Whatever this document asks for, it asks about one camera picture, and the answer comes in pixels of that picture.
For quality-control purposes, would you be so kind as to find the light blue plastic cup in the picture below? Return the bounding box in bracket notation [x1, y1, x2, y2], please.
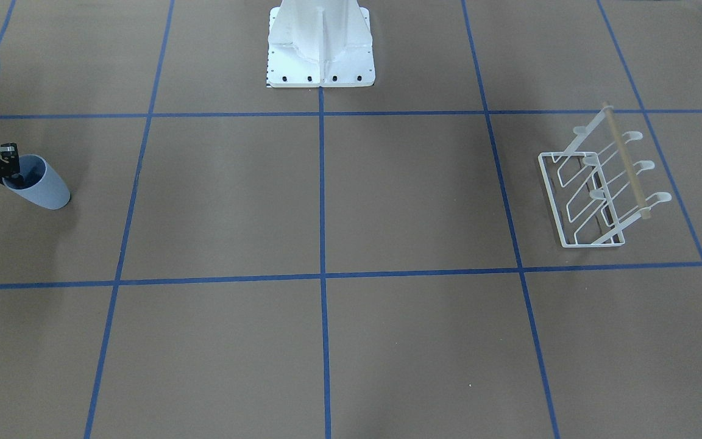
[2, 154, 71, 210]

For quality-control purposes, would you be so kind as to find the white wire cup holder rack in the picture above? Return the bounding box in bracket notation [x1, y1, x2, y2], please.
[537, 102, 672, 248]

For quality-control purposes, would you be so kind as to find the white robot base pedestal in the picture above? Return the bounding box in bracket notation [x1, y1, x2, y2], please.
[266, 1, 376, 88]

